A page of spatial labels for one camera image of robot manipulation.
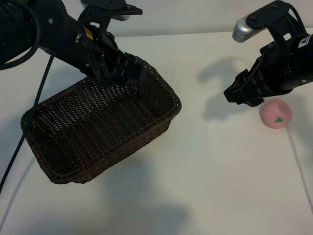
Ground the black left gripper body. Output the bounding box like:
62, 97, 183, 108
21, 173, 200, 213
84, 30, 127, 86

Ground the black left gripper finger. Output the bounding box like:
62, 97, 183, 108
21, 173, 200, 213
121, 52, 147, 82
112, 70, 143, 88

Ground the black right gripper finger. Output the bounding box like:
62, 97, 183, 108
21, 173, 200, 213
224, 70, 260, 105
241, 94, 265, 107

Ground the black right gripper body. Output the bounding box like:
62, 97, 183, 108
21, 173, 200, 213
251, 38, 293, 97

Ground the pink peach with green leaf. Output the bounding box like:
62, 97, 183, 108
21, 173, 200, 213
259, 98, 292, 129

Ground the dark brown wicker basket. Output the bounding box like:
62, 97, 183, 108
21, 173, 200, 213
21, 55, 182, 185

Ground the black left camera bracket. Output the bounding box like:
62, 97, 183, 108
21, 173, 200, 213
82, 0, 127, 34

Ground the black camera bracket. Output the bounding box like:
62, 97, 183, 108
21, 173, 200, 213
82, 0, 127, 34
246, 0, 306, 47

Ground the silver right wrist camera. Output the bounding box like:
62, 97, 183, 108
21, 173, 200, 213
232, 10, 262, 43

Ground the thin black camera cable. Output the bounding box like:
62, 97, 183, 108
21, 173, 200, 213
288, 0, 309, 34

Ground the black right camera bracket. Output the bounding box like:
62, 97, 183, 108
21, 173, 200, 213
246, 0, 306, 47

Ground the smooth black arm cable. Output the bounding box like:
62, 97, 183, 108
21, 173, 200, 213
0, 4, 41, 71

